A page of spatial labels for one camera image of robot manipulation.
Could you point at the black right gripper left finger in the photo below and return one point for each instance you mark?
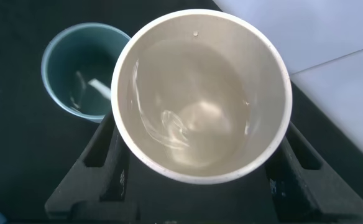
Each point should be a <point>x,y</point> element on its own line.
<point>85,186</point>

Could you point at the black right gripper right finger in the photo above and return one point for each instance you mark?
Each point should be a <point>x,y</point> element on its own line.
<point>312,193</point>

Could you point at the teal green plastic cup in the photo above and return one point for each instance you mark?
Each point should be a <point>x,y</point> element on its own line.
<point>82,71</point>

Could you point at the beige plastic cup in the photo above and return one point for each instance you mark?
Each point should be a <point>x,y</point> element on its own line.
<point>200,102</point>

